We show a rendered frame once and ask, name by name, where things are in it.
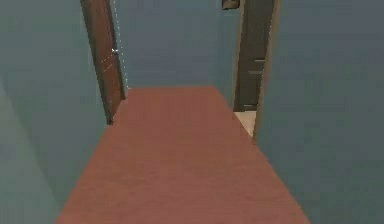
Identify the brown wooden room door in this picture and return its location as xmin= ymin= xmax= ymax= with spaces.
xmin=80 ymin=0 xmax=127 ymax=126

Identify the dark framed wall picture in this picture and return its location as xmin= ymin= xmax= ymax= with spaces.
xmin=221 ymin=0 xmax=241 ymax=10

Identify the dark brown cupboard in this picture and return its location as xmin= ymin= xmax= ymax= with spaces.
xmin=233 ymin=0 xmax=275 ymax=113

